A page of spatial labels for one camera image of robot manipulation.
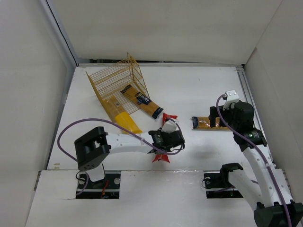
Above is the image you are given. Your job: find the blue patterned spaghetti bag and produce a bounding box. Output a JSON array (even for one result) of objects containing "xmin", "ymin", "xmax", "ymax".
[{"xmin": 191, "ymin": 116, "xmax": 229, "ymax": 131}]

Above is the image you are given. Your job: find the red white spaghetti bag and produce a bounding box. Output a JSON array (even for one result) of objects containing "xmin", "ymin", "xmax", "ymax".
[{"xmin": 152, "ymin": 113, "xmax": 178, "ymax": 163}]

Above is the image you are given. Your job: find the yellow spaghetti bag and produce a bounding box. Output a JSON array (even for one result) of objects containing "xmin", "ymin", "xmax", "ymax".
[{"xmin": 103, "ymin": 96, "xmax": 142, "ymax": 134}]

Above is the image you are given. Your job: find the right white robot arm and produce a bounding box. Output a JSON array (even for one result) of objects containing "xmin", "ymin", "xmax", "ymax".
[{"xmin": 216, "ymin": 95, "xmax": 303, "ymax": 227}]

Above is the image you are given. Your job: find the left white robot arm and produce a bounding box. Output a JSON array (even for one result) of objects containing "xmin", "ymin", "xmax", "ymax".
[{"xmin": 74, "ymin": 118, "xmax": 186, "ymax": 187}]

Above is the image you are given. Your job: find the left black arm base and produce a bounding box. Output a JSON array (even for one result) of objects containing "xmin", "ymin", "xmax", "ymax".
[{"xmin": 75, "ymin": 171, "xmax": 121, "ymax": 200}]

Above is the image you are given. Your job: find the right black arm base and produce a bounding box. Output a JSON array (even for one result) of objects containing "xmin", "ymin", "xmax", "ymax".
[{"xmin": 201, "ymin": 171, "xmax": 243, "ymax": 199}]

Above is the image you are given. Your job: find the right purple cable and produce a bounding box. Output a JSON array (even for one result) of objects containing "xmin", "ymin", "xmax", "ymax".
[{"xmin": 201, "ymin": 94, "xmax": 294, "ymax": 227}]

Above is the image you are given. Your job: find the purple cable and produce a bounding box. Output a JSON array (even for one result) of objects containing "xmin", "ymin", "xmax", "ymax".
[
  {"xmin": 201, "ymin": 94, "xmax": 294, "ymax": 227},
  {"xmin": 58, "ymin": 118, "xmax": 184, "ymax": 199}
]

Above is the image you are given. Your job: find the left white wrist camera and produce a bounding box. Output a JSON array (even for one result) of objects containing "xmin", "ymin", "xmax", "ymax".
[{"xmin": 161, "ymin": 119, "xmax": 178, "ymax": 133}]

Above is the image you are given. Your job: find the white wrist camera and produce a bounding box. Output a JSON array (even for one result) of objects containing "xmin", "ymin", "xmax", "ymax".
[
  {"xmin": 161, "ymin": 119, "xmax": 178, "ymax": 133},
  {"xmin": 223, "ymin": 90, "xmax": 240, "ymax": 111}
]

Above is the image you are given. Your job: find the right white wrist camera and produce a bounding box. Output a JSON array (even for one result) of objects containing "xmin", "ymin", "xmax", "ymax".
[{"xmin": 223, "ymin": 90, "xmax": 240, "ymax": 111}]

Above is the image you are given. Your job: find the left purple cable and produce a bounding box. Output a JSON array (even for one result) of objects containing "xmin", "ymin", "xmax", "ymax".
[{"xmin": 58, "ymin": 118, "xmax": 184, "ymax": 199}]

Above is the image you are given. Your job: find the aluminium rail right side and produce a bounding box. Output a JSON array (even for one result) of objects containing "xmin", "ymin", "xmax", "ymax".
[{"xmin": 236, "ymin": 66, "xmax": 276, "ymax": 169}]

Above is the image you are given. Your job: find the yellow wire mesh shelf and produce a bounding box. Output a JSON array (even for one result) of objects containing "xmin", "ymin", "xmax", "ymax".
[{"xmin": 87, "ymin": 53, "xmax": 150, "ymax": 121}]

